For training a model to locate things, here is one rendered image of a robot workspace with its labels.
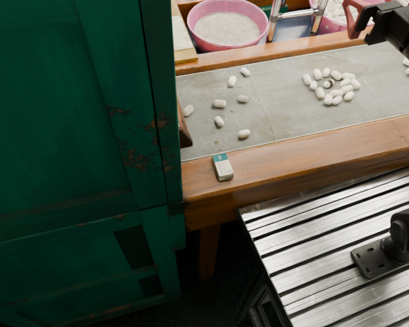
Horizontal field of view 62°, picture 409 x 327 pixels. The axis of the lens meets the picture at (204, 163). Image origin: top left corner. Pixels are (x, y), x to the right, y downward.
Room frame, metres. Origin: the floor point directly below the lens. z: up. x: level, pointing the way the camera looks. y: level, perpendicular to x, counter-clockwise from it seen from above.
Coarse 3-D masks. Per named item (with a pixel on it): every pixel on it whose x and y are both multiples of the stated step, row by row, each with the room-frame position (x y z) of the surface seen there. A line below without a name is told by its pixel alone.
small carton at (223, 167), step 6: (216, 156) 0.46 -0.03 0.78; (222, 156) 0.46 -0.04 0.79; (216, 162) 0.44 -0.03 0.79; (222, 162) 0.44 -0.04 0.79; (228, 162) 0.45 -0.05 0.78; (216, 168) 0.43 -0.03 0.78; (222, 168) 0.43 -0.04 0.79; (228, 168) 0.43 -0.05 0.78; (216, 174) 0.42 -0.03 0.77; (222, 174) 0.41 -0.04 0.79; (228, 174) 0.41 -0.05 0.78
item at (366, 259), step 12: (384, 240) 0.31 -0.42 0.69; (360, 252) 0.28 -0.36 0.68; (372, 252) 0.28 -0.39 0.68; (384, 252) 0.28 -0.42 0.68; (396, 252) 0.27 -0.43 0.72; (408, 252) 0.26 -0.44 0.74; (360, 264) 0.25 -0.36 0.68; (372, 264) 0.26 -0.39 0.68; (384, 264) 0.26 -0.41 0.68; (396, 264) 0.26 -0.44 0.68; (372, 276) 0.23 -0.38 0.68
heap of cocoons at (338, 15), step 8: (328, 0) 1.20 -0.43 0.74; (336, 0) 1.22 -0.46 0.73; (360, 0) 1.21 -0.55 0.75; (328, 8) 1.15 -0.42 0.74; (336, 8) 1.17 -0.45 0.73; (352, 8) 1.16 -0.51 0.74; (328, 16) 1.11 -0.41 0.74; (336, 16) 1.11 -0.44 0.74; (344, 16) 1.10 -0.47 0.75; (336, 24) 1.06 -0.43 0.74
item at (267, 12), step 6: (246, 0) 1.16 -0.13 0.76; (282, 0) 1.20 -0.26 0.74; (240, 6) 1.16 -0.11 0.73; (258, 6) 1.19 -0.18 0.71; (264, 6) 1.20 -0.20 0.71; (270, 6) 1.20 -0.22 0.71; (282, 6) 1.20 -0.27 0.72; (240, 12) 1.15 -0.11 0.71; (264, 12) 1.17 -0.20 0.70; (270, 12) 1.18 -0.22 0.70; (282, 12) 1.20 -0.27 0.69
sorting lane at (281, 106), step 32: (256, 64) 0.84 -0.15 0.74; (288, 64) 0.85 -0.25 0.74; (320, 64) 0.85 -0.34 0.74; (352, 64) 0.86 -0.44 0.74; (384, 64) 0.87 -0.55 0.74; (192, 96) 0.70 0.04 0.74; (224, 96) 0.70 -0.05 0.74; (256, 96) 0.71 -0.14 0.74; (288, 96) 0.71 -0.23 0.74; (384, 96) 0.73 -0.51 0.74; (192, 128) 0.58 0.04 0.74; (224, 128) 0.58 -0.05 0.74; (256, 128) 0.59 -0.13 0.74; (288, 128) 0.59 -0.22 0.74; (320, 128) 0.60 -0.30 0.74
